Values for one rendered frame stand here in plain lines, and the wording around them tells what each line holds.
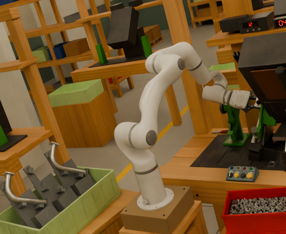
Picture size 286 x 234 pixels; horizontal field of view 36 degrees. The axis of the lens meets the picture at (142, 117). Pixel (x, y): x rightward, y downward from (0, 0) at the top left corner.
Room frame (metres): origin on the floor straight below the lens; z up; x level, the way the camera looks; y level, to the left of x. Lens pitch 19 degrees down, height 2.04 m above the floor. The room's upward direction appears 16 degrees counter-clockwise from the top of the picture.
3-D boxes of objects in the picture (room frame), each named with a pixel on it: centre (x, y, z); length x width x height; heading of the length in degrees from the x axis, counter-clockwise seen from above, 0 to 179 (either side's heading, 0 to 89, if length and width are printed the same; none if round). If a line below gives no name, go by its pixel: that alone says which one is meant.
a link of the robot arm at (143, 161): (1.96, 0.08, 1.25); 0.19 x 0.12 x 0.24; 40
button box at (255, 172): (2.00, -0.41, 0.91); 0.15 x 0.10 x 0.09; 52
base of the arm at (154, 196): (1.94, 0.05, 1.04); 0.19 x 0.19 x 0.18
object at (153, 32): (11.59, -0.48, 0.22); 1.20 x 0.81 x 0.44; 149
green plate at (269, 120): (2.11, -0.65, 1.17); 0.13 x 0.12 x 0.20; 52
